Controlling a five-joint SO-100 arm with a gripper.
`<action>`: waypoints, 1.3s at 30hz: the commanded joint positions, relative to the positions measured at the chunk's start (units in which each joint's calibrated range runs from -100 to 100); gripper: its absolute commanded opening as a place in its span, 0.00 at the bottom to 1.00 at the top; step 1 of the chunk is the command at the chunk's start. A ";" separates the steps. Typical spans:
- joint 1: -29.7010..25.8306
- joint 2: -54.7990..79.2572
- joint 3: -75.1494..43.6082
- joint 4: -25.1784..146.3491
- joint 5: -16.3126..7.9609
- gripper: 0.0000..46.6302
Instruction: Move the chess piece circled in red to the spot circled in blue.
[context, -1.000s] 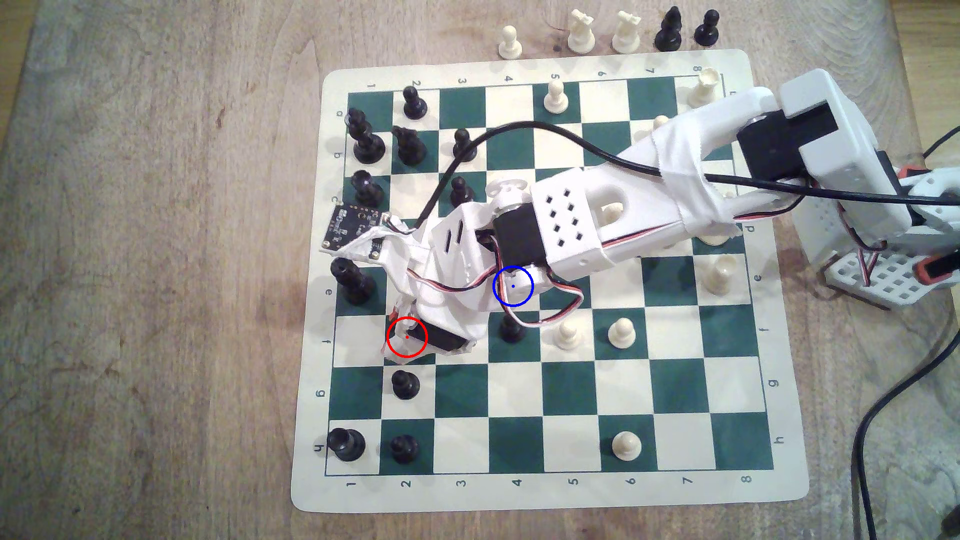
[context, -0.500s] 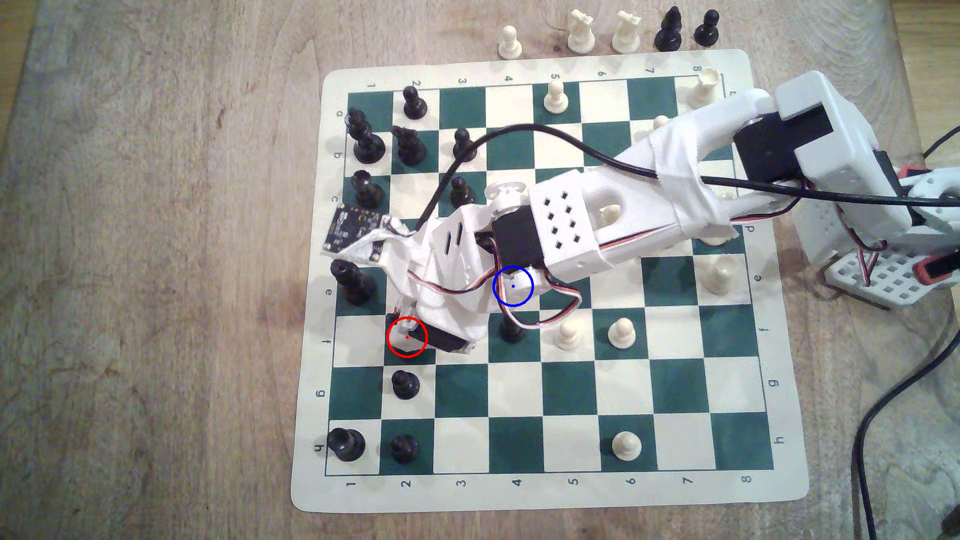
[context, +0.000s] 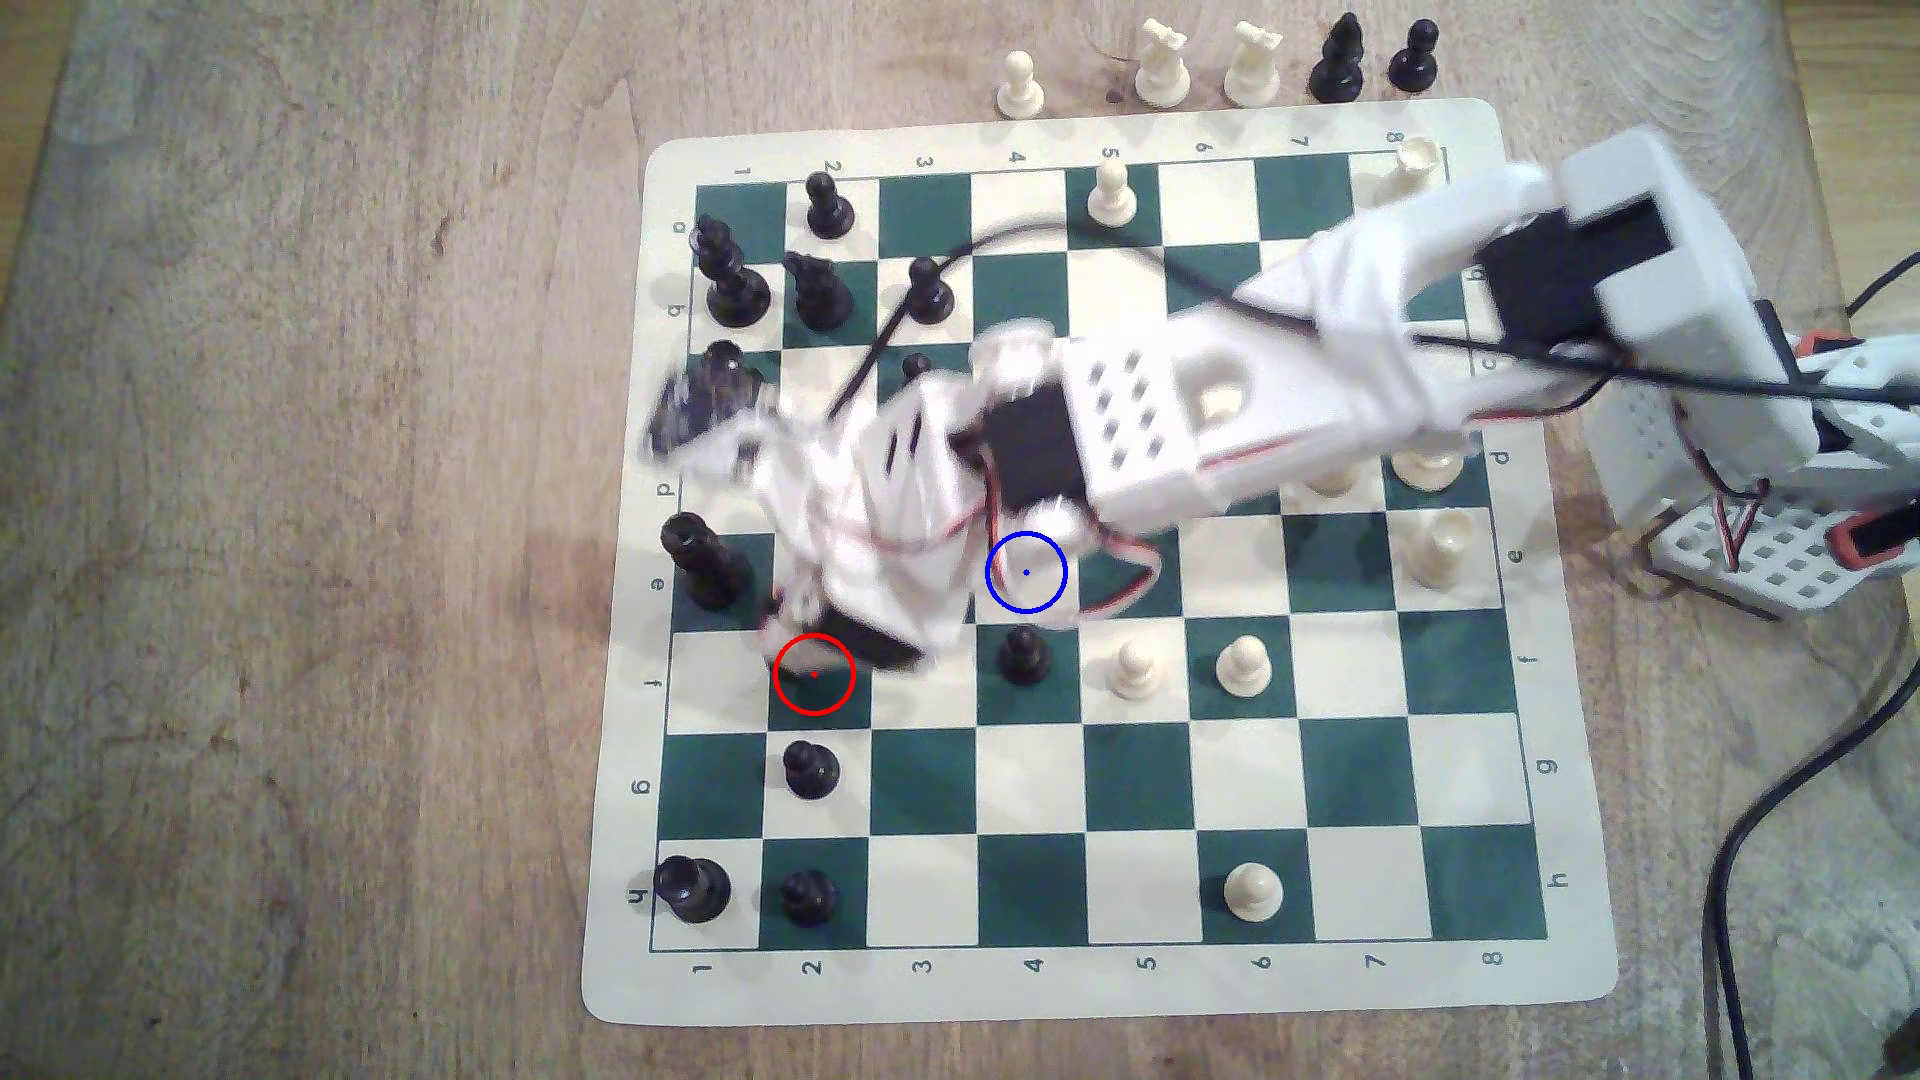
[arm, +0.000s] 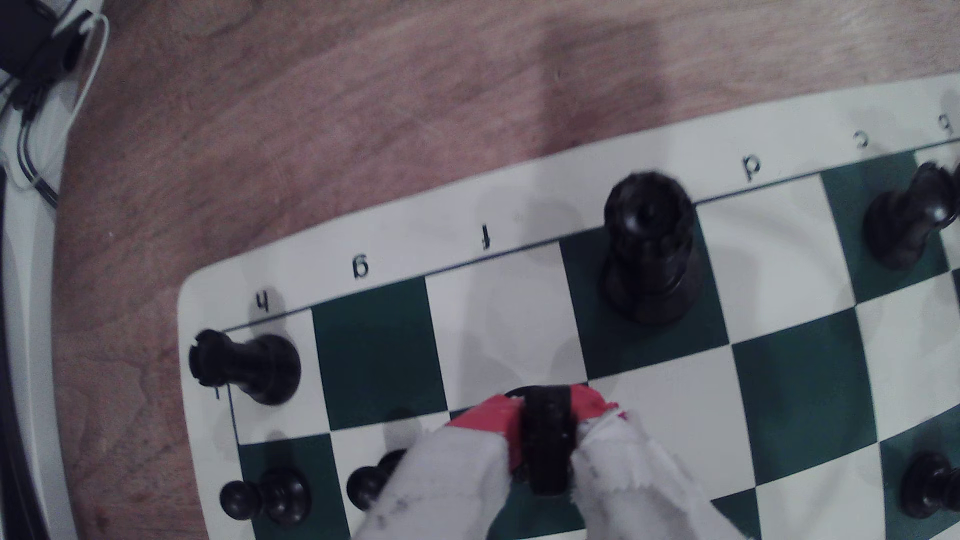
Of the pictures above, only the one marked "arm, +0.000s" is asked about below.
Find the green white chess mat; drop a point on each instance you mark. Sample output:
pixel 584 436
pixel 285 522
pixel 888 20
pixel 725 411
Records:
pixel 802 390

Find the black adapter box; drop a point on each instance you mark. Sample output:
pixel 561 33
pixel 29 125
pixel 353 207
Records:
pixel 26 34

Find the black chess rook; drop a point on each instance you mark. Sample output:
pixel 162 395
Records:
pixel 251 367

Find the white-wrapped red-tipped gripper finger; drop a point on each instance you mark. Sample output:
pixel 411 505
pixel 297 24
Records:
pixel 442 487
pixel 637 495

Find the black chess piece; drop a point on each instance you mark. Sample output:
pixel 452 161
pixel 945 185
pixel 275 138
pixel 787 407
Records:
pixel 547 442

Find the black chess pawn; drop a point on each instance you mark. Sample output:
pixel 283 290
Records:
pixel 270 496
pixel 369 484
pixel 930 487

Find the white desk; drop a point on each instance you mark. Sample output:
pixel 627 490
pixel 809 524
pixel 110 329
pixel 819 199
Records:
pixel 30 300

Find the black chess bishop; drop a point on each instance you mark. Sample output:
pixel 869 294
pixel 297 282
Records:
pixel 904 221

